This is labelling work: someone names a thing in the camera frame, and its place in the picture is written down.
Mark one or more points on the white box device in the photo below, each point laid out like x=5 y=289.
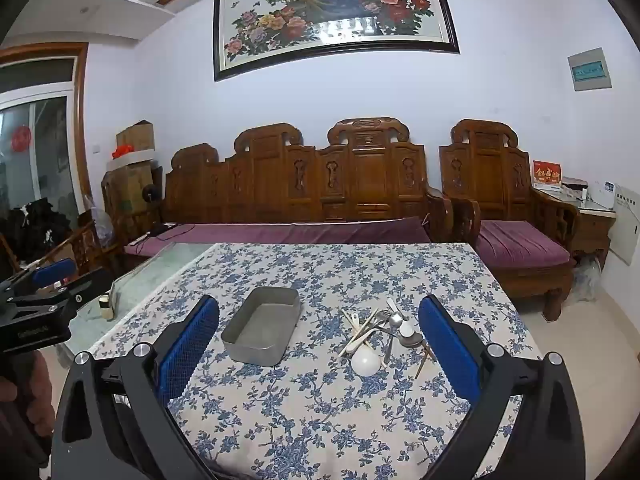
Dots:
x=602 y=192

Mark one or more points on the wooden side table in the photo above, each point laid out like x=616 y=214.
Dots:
x=595 y=235

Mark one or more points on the wooden door frame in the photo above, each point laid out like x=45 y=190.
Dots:
x=80 y=110

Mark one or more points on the white wall panel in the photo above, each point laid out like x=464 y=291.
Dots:
x=625 y=225

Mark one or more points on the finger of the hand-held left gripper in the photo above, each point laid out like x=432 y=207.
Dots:
x=90 y=285
x=52 y=271

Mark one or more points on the framed peony peacock painting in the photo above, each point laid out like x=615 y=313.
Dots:
x=325 y=5

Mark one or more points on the sliding glass door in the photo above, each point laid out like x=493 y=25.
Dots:
x=40 y=160

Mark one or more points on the black standing fan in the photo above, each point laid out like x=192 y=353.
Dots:
x=150 y=193

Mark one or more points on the metal fork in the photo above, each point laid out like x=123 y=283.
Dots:
x=387 y=322
x=380 y=316

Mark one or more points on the red door decoration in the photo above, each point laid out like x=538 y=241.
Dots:
x=21 y=140

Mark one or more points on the carved wooden sofa bench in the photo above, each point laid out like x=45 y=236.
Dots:
x=365 y=175

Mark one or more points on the large white ceramic spoon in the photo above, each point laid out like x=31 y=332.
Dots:
x=366 y=361

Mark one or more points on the wooden side chair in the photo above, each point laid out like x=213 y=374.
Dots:
x=85 y=250

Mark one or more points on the black clothes pile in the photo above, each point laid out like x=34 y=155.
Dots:
x=35 y=230

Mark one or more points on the wall electrical panel box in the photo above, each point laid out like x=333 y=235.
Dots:
x=590 y=70

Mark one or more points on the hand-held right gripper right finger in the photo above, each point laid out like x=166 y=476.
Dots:
x=447 y=350

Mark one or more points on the small metal spoon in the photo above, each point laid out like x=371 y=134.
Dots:
x=396 y=317

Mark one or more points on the small grey box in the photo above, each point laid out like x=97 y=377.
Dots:
x=574 y=188

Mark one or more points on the clear plastic bag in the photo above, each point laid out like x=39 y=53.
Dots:
x=586 y=277

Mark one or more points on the red desk calendar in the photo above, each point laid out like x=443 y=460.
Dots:
x=546 y=174

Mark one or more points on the metal rectangular tray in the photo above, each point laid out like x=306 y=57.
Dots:
x=260 y=320

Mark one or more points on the large metal spoon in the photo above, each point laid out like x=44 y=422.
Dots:
x=412 y=341

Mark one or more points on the red plastic item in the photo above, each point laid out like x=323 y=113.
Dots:
x=122 y=151

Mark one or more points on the person's left hand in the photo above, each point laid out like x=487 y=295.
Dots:
x=25 y=395

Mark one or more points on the blue floral tablecloth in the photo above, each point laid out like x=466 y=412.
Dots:
x=350 y=270

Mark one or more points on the small cardboard box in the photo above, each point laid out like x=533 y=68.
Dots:
x=135 y=137

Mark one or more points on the purple armchair cushion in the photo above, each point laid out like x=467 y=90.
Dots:
x=515 y=242

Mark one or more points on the large cardboard box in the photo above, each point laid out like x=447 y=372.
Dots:
x=127 y=195

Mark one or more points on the small white ceramic spoon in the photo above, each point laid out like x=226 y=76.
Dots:
x=406 y=329

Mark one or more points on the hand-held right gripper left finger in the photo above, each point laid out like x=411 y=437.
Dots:
x=190 y=345

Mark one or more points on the dark brown chopstick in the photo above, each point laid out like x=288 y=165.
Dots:
x=421 y=362

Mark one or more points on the wooden chopstick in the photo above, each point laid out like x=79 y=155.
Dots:
x=352 y=324
x=362 y=329

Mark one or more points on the carved wooden armchair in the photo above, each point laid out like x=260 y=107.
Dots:
x=482 y=170

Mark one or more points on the small cream box on glass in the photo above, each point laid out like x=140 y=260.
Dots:
x=105 y=307

